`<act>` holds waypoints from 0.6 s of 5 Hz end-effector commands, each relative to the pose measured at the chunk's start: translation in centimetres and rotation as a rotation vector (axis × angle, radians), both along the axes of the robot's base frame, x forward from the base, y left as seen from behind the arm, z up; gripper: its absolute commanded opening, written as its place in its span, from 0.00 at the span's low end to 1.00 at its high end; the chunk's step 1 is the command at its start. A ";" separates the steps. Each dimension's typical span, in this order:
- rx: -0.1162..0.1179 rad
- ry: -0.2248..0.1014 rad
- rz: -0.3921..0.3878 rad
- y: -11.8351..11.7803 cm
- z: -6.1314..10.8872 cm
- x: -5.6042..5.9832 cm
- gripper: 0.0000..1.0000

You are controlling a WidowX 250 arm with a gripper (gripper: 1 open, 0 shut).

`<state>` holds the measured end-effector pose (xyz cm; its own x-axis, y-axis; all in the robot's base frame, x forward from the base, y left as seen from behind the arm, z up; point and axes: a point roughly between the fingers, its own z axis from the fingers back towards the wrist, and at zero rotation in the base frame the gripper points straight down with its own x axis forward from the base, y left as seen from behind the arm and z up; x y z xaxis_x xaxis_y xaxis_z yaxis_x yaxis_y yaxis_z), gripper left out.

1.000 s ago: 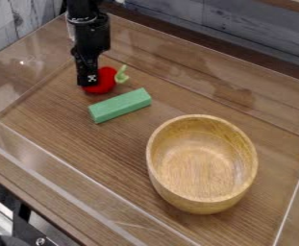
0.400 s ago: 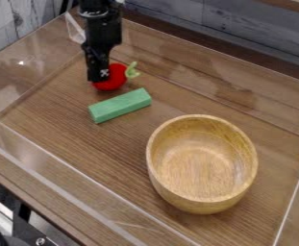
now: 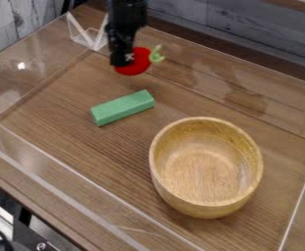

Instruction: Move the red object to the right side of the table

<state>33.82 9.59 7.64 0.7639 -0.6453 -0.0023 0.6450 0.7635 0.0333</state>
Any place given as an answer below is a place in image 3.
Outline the green rectangular foam block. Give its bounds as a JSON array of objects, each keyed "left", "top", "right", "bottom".
[{"left": 91, "top": 90, "right": 154, "bottom": 126}]

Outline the clear acrylic tray enclosure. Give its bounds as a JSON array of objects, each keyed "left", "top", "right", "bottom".
[{"left": 0, "top": 19, "right": 305, "bottom": 251}]

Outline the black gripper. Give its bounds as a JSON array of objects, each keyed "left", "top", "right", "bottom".
[{"left": 106, "top": 0, "right": 148, "bottom": 67}]

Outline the black metal table bracket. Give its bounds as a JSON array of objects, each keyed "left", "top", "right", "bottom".
[{"left": 12, "top": 206, "right": 71, "bottom": 251}]

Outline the clear acrylic corner bracket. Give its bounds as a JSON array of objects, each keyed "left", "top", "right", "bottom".
[{"left": 65, "top": 13, "right": 107, "bottom": 51}]

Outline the round wooden bowl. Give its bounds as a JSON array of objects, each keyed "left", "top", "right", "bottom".
[{"left": 150, "top": 117, "right": 265, "bottom": 219}]

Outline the red plush strawberry toy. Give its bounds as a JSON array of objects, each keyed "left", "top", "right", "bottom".
[{"left": 114, "top": 45, "right": 165, "bottom": 76}]

